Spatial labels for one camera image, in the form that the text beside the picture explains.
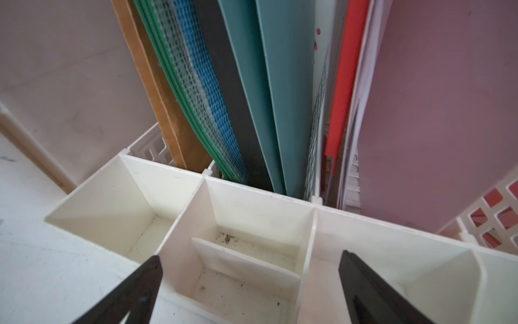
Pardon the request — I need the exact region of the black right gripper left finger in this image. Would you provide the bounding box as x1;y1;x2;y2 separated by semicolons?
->
74;255;163;323

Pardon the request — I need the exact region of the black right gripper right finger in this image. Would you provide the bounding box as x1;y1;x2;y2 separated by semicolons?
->
339;251;432;323

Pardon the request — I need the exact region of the white desk file organizer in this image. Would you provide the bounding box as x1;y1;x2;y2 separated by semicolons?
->
43;121;518;324

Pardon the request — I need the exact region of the brown cardboard folder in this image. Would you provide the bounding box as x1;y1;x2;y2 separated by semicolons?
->
112;0;213;173

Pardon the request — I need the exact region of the red folder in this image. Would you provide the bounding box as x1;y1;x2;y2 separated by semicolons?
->
325;0;370;174

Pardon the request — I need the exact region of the green mesh zip pouch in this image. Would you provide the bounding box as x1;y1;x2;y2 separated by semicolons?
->
134;1;250;184

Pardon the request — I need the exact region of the teal plastic folder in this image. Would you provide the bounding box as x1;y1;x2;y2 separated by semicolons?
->
219;1;315;198

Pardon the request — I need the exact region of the black folder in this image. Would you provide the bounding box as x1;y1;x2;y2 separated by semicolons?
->
193;1;273;192

